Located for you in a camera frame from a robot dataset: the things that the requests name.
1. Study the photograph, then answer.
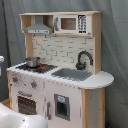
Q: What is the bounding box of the grey toy sink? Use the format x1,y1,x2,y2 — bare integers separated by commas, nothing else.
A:
52,68,92,81

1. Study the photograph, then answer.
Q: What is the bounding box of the left red stove knob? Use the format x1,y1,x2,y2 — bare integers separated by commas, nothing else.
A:
12,76,19,84

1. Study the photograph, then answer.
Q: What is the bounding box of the grey cabinet door handle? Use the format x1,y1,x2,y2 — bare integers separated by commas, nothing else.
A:
47,102,51,120

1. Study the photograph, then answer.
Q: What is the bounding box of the toy oven door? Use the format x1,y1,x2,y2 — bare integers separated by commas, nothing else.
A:
12,90,40,115

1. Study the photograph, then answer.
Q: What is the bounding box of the small metal toy pot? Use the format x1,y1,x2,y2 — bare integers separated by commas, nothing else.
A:
25,57,40,68

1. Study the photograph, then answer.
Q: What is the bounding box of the black toy faucet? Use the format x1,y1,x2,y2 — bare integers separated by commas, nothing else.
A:
76,51,93,70

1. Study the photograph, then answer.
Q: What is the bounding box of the right red stove knob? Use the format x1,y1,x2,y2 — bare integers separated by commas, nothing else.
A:
31,81,37,88

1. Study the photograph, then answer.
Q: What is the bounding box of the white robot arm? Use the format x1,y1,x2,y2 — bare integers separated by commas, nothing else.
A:
0,64,48,128

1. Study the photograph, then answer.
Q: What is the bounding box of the black toy stovetop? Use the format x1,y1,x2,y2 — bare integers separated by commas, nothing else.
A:
17,64,55,74

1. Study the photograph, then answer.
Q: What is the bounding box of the grey range hood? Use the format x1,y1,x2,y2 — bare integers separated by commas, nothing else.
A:
24,16,53,34

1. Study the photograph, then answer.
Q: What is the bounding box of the grey ice dispenser panel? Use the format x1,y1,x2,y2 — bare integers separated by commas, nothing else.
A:
54,94,70,120

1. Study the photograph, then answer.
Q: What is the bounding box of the grey backdrop curtain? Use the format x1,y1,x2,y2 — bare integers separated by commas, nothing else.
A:
0,0,128,128

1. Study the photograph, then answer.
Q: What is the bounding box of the red stove knob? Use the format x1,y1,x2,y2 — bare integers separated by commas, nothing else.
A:
12,76,19,84
31,81,37,88

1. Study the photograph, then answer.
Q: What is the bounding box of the white toy microwave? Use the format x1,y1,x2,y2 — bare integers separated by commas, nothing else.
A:
54,15,91,34

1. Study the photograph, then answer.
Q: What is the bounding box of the wooden toy kitchen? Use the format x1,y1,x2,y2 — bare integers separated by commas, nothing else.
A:
5,10,115,128

